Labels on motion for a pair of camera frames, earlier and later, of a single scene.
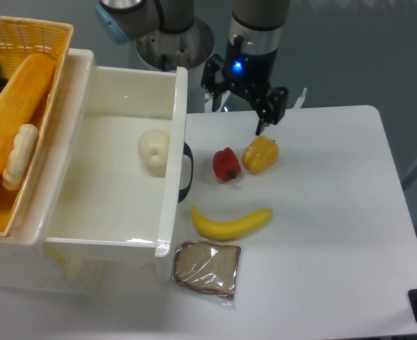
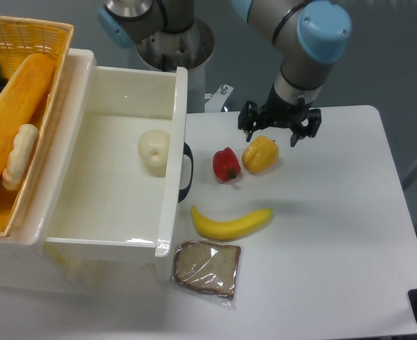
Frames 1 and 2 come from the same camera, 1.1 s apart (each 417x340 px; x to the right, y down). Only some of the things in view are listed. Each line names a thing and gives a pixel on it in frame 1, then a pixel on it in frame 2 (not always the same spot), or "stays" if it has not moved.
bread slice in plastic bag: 207,270 stays
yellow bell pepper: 260,155 stays
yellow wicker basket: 16,40 stays
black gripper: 250,74 → 275,112
